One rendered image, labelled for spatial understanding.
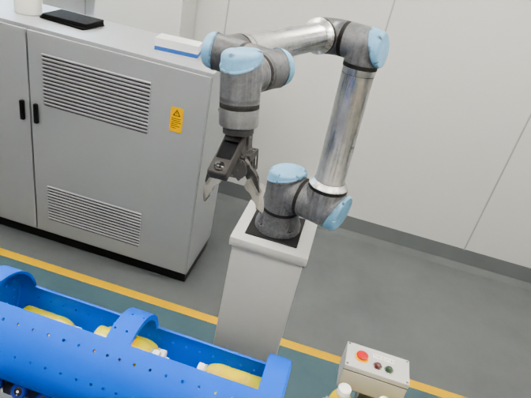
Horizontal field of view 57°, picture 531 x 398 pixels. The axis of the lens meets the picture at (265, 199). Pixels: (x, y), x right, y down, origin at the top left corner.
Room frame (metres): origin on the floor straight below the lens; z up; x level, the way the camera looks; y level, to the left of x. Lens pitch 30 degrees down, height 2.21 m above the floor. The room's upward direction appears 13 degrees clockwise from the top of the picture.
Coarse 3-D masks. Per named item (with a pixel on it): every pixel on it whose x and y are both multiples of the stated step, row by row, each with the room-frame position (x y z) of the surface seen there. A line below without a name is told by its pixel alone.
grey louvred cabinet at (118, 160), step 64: (0, 0) 2.99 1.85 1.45; (0, 64) 2.62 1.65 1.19; (64, 64) 2.56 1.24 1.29; (128, 64) 2.52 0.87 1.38; (192, 64) 2.56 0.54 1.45; (0, 128) 2.62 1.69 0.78; (64, 128) 2.57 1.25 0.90; (128, 128) 2.52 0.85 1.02; (192, 128) 2.47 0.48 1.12; (0, 192) 2.63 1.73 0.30; (64, 192) 2.56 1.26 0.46; (128, 192) 2.52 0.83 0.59; (192, 192) 2.46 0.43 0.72; (128, 256) 2.51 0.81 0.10; (192, 256) 2.57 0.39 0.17
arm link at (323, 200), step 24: (360, 24) 1.66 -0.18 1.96; (336, 48) 1.64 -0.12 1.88; (360, 48) 1.60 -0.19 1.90; (384, 48) 1.62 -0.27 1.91; (360, 72) 1.59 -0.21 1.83; (336, 96) 1.63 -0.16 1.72; (360, 96) 1.60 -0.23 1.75; (336, 120) 1.60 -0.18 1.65; (360, 120) 1.61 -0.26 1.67; (336, 144) 1.59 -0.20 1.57; (336, 168) 1.58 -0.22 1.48; (312, 192) 1.58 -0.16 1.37; (336, 192) 1.57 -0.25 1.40; (312, 216) 1.57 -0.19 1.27; (336, 216) 1.53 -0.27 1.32
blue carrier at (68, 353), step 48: (0, 288) 1.01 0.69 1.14; (0, 336) 0.82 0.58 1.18; (48, 336) 0.83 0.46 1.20; (96, 336) 0.85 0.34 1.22; (144, 336) 1.03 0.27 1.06; (48, 384) 0.77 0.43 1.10; (96, 384) 0.77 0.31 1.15; (144, 384) 0.77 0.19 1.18; (192, 384) 0.78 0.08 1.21; (240, 384) 0.80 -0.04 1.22
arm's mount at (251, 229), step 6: (252, 222) 1.70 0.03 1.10; (300, 222) 1.77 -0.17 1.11; (252, 228) 1.66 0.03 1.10; (300, 228) 1.72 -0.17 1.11; (252, 234) 1.62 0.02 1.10; (258, 234) 1.63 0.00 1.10; (300, 234) 1.68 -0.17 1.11; (270, 240) 1.60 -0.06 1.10; (276, 240) 1.61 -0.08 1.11; (282, 240) 1.61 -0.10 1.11; (288, 240) 1.62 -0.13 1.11; (294, 240) 1.63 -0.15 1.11; (294, 246) 1.59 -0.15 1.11
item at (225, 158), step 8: (224, 136) 1.01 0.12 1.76; (224, 144) 0.99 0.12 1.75; (232, 144) 0.99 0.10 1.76; (240, 144) 0.99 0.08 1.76; (216, 152) 0.97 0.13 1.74; (224, 152) 0.97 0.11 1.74; (232, 152) 0.97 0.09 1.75; (240, 152) 0.99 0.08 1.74; (216, 160) 0.95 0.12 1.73; (224, 160) 0.95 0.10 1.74; (232, 160) 0.95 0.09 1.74; (208, 168) 0.93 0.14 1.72; (216, 168) 0.93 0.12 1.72; (224, 168) 0.93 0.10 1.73; (232, 168) 0.95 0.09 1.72; (216, 176) 0.92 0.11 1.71; (224, 176) 0.92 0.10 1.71
